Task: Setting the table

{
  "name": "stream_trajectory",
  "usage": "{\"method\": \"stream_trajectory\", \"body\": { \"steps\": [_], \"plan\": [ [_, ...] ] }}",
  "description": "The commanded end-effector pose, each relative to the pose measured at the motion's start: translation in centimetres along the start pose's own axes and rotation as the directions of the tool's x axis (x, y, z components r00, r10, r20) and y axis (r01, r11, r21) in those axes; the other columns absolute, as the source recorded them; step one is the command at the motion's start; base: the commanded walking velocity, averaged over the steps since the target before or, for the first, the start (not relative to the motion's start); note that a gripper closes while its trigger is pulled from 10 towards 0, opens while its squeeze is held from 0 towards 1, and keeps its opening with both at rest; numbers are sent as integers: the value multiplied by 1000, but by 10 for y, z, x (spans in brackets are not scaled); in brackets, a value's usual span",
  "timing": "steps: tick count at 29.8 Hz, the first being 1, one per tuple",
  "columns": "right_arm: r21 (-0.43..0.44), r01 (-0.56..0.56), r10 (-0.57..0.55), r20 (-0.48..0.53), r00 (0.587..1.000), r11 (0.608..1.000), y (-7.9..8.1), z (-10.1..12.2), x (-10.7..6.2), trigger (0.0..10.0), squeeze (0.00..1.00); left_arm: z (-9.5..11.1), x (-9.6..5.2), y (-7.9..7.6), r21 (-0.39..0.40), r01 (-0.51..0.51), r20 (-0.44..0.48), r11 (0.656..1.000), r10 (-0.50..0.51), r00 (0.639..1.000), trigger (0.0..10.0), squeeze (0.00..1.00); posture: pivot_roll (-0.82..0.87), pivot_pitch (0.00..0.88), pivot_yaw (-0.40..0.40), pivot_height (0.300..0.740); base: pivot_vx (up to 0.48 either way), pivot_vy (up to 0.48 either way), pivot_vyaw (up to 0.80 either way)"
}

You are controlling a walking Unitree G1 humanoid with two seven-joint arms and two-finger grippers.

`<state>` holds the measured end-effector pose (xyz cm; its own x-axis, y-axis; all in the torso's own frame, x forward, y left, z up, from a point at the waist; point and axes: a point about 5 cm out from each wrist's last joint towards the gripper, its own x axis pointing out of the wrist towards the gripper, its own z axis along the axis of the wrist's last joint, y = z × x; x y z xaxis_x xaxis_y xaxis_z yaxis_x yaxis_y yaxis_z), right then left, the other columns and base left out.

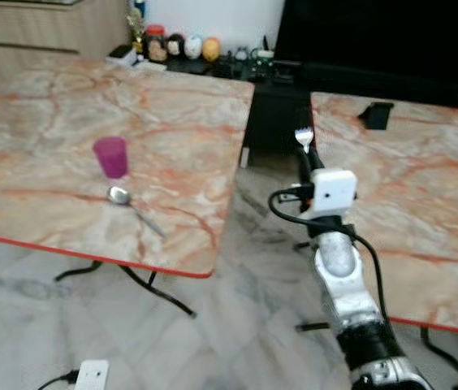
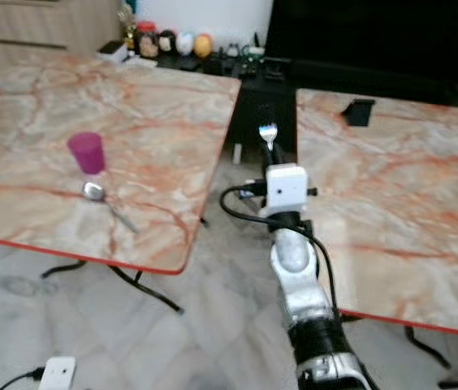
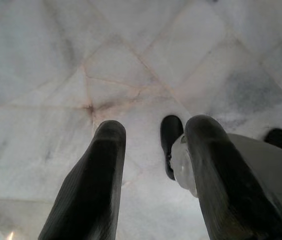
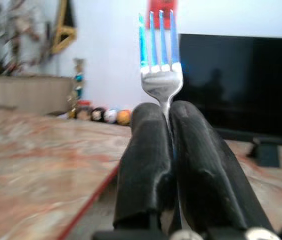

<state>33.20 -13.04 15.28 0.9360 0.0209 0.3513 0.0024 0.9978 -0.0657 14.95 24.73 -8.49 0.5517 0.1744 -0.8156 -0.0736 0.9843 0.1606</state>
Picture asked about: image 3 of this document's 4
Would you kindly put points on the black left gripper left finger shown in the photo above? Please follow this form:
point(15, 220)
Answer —
point(88, 187)

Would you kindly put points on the black robot foot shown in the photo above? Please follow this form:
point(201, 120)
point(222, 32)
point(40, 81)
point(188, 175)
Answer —
point(171, 132)
point(277, 138)

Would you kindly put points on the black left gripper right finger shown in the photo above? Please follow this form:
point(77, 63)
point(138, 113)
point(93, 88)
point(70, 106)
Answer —
point(226, 180)

